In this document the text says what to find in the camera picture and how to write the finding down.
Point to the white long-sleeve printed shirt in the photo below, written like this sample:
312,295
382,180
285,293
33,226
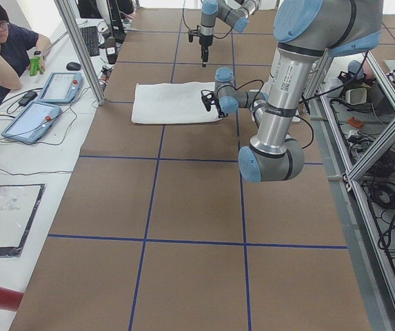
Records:
172,103

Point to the black keyboard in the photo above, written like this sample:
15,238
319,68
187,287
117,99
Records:
90,38

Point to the blue teach pendant near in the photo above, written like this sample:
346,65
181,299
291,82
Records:
32,122

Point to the green plastic clamp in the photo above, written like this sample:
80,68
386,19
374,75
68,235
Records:
35,66

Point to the black power adapter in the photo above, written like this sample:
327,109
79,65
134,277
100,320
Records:
27,98

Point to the blue teach pendant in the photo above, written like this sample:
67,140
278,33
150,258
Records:
61,87
32,122

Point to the black computer mouse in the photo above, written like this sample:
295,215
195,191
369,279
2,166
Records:
73,66

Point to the aluminium frame rack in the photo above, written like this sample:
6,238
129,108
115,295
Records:
361,167

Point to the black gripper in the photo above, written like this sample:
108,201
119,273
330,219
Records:
204,43
216,105

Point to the aluminium camera post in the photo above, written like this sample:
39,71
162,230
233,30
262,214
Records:
70,23

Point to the blue teach pendant far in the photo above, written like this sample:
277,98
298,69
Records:
61,87

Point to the orange plastic part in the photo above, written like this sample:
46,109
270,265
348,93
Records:
355,123

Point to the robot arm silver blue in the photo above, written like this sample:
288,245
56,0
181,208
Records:
211,10
304,30

